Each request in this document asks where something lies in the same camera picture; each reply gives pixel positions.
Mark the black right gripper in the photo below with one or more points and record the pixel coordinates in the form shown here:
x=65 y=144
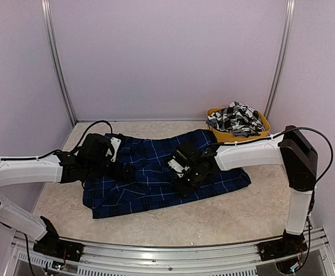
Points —
x=185 y=189

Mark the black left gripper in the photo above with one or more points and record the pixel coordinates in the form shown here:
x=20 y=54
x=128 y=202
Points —
x=126 y=174

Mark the yellow plastic basket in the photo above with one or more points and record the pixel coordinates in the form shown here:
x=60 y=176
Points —
x=231 y=138

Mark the blue plaid long sleeve shirt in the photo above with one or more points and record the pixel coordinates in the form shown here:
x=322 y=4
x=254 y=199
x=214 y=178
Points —
x=151 y=187

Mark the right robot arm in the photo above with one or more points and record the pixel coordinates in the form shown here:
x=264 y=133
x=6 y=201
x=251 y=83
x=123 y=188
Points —
x=289 y=149

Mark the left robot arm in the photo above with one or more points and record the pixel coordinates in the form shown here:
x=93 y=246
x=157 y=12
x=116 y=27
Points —
x=94 y=158

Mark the black white plaid shirt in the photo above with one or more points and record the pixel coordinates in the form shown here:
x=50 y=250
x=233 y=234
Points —
x=237 y=118

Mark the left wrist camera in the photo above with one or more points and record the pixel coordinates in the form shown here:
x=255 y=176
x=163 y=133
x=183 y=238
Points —
x=116 y=144

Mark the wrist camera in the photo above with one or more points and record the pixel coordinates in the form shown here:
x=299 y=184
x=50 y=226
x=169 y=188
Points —
x=179 y=169
x=116 y=144

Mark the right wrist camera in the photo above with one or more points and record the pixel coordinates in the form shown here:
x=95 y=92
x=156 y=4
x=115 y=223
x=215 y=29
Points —
x=179 y=169

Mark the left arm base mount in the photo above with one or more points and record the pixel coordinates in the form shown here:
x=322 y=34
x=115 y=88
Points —
x=52 y=245

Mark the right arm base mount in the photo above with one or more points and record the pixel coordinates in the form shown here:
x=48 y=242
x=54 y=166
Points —
x=287 y=245

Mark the front aluminium rail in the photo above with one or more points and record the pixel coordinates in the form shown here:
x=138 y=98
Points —
x=228 y=259

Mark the left aluminium frame post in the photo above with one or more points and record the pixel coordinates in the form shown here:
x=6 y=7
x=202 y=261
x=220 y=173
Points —
x=51 y=37

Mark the aluminium frame post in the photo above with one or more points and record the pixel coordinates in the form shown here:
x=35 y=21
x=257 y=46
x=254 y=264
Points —
x=51 y=37
x=284 y=43

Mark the right aluminium frame post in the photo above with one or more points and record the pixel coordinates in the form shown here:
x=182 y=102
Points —
x=284 y=43

